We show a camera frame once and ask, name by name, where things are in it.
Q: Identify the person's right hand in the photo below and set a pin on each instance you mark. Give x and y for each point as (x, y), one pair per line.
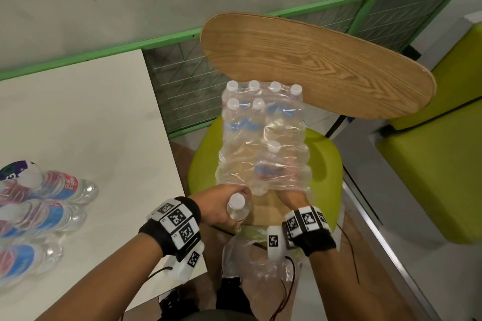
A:
(293, 200)

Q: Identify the person's left hand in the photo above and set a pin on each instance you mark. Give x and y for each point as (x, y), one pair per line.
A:
(212, 207)

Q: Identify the person's left thumb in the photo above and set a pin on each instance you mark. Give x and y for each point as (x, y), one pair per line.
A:
(241, 190)

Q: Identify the clear water bottle white cap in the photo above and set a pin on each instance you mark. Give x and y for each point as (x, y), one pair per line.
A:
(237, 208)

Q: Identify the shrink-wrapped pack of water bottles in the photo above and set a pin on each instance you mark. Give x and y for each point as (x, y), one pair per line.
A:
(263, 136)

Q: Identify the person's right forearm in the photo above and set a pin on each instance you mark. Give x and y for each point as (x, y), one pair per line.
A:
(344, 287)

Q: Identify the person's left forearm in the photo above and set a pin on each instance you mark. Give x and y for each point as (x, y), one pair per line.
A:
(109, 279)

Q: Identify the loose clear plastic wrap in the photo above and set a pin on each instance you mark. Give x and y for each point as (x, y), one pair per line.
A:
(260, 260)

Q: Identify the black wristband with marker tags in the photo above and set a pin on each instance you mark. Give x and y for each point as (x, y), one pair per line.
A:
(307, 226)
(177, 228)

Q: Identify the green chair seat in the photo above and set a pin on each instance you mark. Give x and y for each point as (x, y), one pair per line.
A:
(324, 170)

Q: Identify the black shoe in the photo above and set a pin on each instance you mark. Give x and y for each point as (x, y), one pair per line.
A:
(233, 296)
(177, 305)

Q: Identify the green framed mesh partition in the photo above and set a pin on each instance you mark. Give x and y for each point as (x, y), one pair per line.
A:
(188, 80)

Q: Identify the wooden chair backrest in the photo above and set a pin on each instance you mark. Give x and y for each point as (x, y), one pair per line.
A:
(320, 65)

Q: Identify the water bottle red blue label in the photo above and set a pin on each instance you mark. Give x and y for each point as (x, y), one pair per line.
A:
(26, 260)
(45, 217)
(66, 186)

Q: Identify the green cushioned bench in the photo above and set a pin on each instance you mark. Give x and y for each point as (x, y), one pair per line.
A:
(436, 166)

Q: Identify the purple white bottle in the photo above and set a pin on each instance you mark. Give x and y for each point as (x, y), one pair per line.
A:
(17, 173)

